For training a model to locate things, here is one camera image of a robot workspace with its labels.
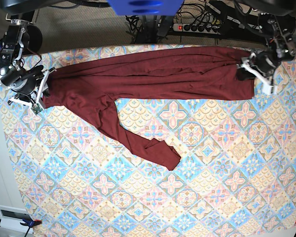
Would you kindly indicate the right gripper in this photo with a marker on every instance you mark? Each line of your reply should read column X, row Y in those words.
column 23, row 81

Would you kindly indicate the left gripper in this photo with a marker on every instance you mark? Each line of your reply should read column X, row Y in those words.
column 265, row 62

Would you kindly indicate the maroon t-shirt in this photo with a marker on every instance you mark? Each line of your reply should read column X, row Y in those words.
column 90, row 89

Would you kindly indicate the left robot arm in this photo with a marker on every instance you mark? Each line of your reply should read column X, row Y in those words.
column 275, row 21

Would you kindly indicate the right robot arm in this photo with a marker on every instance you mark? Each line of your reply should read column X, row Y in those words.
column 21, row 38

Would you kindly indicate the black round stool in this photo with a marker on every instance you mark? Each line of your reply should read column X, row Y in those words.
column 35, row 38

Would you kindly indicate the white power strip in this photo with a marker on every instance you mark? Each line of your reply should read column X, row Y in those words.
column 196, row 28

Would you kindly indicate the patterned tablecloth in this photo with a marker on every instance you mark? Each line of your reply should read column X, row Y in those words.
column 236, row 178

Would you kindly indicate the left table clamp lower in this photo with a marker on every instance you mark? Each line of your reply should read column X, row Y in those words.
column 27, row 223

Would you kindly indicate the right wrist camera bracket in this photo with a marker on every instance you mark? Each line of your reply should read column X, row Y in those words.
column 34, row 101

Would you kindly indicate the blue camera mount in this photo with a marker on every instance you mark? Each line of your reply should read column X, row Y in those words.
column 145, row 7

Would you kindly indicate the white wall vent panel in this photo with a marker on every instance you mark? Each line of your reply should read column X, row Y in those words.
column 11, row 218

